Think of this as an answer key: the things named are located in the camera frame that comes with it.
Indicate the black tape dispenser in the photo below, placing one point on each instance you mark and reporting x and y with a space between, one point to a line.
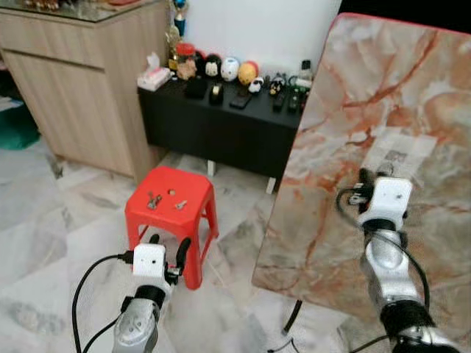
215 94

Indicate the white egg-shaped toy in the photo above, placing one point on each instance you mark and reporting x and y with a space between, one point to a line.
230 69

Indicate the small dark figure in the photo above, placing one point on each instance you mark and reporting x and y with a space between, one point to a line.
276 84

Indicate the black metal table leg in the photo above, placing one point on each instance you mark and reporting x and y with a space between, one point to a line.
293 318

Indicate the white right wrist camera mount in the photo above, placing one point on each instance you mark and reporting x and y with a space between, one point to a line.
391 198

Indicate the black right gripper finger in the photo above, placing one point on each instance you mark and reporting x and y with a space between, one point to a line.
364 176
378 173

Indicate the red plastic stool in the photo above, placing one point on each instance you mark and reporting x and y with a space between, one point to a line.
173 220

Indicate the teal green bag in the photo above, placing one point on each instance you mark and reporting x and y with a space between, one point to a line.
15 129

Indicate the white QR label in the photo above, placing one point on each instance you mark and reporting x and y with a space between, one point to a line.
412 147

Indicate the marble table with red edge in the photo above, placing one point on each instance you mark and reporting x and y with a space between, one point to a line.
412 95

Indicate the white console leg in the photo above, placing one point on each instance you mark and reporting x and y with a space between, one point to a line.
271 184
211 168

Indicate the black egg-shaped toy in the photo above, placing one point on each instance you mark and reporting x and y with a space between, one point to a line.
213 68

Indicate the black TV console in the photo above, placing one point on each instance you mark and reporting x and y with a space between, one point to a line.
221 132

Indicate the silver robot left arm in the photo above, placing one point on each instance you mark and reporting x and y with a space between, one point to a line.
136 327

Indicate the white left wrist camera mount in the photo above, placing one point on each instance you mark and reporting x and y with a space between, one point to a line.
149 261

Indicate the black remote control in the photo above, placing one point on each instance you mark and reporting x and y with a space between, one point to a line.
279 102
294 101

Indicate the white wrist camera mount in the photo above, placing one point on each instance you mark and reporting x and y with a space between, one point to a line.
391 198
149 261

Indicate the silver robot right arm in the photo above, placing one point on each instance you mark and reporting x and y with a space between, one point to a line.
386 272

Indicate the light wooden cabinet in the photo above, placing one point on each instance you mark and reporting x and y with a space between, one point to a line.
81 103

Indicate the pink tissue pack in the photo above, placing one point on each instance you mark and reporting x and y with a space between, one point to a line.
154 77

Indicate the green phone base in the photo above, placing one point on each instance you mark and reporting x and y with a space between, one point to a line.
300 81

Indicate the black television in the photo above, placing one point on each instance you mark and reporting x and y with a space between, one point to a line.
412 7

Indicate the clear jar with red lid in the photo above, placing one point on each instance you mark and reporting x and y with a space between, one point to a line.
185 66

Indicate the gold and blue trophy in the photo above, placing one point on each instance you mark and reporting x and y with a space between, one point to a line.
180 22

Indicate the small panda figure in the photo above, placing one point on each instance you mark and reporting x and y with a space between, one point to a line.
255 84

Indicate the black wallet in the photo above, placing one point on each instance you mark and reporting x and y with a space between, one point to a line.
196 88

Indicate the yellow egg-shaped toy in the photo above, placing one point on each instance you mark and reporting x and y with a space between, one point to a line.
248 73

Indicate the silver key bunch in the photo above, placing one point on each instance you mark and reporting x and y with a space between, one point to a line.
154 200

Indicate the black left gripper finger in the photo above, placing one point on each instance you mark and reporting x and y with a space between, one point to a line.
154 240
182 251

